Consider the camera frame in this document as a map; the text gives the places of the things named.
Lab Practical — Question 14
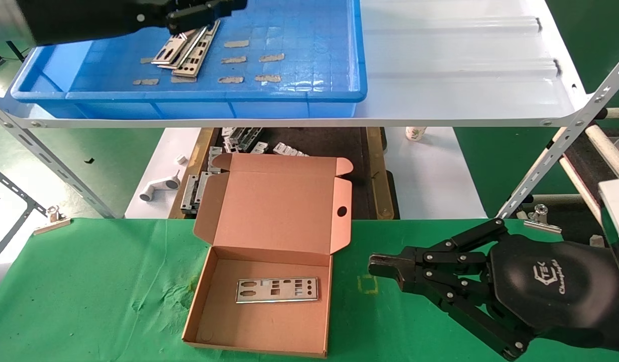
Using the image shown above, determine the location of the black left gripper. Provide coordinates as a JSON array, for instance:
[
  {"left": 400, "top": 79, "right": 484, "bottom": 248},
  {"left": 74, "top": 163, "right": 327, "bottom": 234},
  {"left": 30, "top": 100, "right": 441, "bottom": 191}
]
[{"left": 16, "top": 0, "right": 247, "bottom": 47}]

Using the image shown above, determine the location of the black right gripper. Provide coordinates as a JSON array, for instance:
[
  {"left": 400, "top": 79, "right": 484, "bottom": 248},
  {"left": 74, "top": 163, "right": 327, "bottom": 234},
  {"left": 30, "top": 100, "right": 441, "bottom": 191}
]
[{"left": 368, "top": 218, "right": 619, "bottom": 360}]

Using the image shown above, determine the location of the blue plastic tray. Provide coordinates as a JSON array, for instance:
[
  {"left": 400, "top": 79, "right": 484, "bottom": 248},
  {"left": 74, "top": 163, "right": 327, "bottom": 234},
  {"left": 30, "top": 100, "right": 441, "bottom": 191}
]
[{"left": 11, "top": 0, "right": 368, "bottom": 120}]

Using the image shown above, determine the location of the brown cardboard box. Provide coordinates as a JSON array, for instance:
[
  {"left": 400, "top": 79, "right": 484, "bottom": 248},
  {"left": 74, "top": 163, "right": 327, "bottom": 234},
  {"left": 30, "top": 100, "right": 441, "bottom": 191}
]
[{"left": 181, "top": 152, "right": 354, "bottom": 358}]

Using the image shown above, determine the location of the white base shelf board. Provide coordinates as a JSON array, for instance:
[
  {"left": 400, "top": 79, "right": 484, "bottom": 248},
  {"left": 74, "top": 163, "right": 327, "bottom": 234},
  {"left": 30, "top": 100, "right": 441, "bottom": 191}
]
[{"left": 125, "top": 127, "right": 487, "bottom": 220}]

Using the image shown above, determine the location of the silver binder clip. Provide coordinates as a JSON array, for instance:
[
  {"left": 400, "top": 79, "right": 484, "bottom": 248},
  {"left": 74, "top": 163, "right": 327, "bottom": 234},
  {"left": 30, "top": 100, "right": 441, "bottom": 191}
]
[
  {"left": 522, "top": 203, "right": 563, "bottom": 235},
  {"left": 32, "top": 205, "right": 72, "bottom": 236}
]

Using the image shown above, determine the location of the black rubber mat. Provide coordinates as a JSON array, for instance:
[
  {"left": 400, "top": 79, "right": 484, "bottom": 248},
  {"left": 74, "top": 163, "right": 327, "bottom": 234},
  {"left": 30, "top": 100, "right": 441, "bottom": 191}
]
[{"left": 566, "top": 128, "right": 619, "bottom": 237}]

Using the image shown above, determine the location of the white plastic pipe fitting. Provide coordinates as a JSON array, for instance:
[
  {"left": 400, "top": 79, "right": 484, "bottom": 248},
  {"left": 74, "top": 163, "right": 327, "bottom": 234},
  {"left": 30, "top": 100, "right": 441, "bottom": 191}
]
[{"left": 139, "top": 170, "right": 181, "bottom": 203}]

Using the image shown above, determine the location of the grey shelf rack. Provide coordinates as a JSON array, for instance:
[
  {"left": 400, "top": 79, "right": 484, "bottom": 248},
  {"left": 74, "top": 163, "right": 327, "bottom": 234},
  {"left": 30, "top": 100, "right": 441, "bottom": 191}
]
[{"left": 0, "top": 163, "right": 48, "bottom": 269}]

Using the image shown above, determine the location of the green tablecloth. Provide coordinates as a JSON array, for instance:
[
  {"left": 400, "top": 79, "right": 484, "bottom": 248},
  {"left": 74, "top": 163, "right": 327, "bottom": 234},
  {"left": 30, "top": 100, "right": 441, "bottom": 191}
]
[{"left": 0, "top": 217, "right": 619, "bottom": 362}]

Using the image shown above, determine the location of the perforated grey shelf post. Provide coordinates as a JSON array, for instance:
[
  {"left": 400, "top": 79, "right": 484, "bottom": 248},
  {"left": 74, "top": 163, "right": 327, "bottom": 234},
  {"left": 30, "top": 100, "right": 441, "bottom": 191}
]
[
  {"left": 495, "top": 48, "right": 619, "bottom": 219},
  {"left": 0, "top": 108, "right": 117, "bottom": 219}
]

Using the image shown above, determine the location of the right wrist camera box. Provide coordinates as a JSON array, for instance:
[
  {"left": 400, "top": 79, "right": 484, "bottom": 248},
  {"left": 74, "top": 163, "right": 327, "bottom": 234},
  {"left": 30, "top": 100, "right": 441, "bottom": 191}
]
[{"left": 598, "top": 178, "right": 619, "bottom": 286}]

